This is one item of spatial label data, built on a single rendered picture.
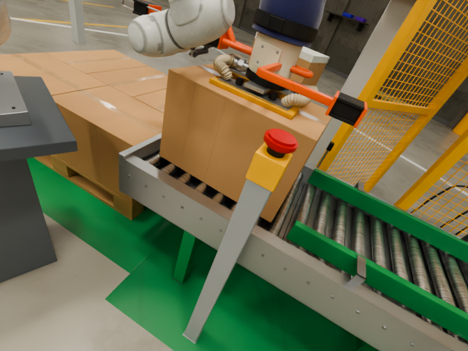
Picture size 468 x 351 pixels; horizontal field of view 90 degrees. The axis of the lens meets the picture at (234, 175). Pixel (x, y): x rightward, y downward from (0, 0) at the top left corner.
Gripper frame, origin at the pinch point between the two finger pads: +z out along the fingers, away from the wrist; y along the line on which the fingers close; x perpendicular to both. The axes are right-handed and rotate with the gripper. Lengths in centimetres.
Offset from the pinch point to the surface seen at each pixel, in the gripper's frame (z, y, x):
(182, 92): -19.2, 18.7, 1.6
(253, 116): -20.6, 14.8, 31.4
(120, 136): -20, 53, -29
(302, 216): -8, 53, 65
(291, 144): -53, 3, 49
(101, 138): -22, 59, -40
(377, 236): 6, 54, 100
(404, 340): -37, 56, 108
